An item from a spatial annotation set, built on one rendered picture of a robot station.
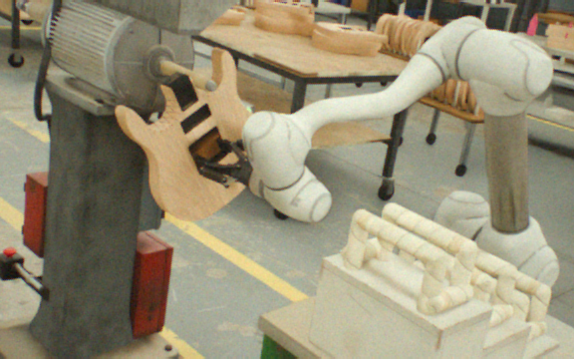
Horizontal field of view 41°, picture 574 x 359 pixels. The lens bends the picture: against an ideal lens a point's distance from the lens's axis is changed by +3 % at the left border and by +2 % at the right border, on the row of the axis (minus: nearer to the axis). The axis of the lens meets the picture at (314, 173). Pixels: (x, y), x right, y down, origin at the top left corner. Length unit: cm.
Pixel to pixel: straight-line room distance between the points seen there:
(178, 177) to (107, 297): 62
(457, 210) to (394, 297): 98
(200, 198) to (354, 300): 78
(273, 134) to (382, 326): 49
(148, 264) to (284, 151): 95
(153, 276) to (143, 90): 69
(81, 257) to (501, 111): 125
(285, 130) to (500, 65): 53
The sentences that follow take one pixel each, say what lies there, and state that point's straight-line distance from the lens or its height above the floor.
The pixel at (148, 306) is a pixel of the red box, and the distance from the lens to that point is 251.
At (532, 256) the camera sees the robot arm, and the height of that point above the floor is 91.
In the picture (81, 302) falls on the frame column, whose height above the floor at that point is 49.
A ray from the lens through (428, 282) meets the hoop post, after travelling 123.
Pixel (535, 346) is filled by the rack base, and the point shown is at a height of 94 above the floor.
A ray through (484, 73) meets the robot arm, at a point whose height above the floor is 139.
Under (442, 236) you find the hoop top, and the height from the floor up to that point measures 120.
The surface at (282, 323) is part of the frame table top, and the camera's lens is 148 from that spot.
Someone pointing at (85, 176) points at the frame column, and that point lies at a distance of 220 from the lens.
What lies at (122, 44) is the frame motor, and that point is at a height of 130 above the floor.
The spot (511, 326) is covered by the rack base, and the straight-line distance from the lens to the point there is 147.
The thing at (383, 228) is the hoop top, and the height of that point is 120.
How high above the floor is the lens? 168
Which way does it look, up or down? 19 degrees down
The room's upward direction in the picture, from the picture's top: 10 degrees clockwise
